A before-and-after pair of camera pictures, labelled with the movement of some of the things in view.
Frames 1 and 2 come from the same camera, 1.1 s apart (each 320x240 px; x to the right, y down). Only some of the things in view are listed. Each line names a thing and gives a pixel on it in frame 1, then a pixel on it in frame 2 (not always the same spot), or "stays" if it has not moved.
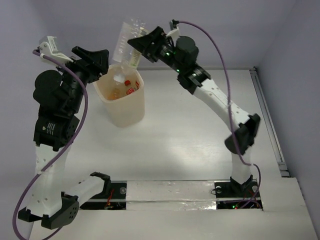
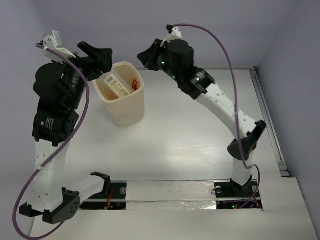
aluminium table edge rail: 269,121 stays
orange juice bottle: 115,94 -> 110,95
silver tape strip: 170,195 stays
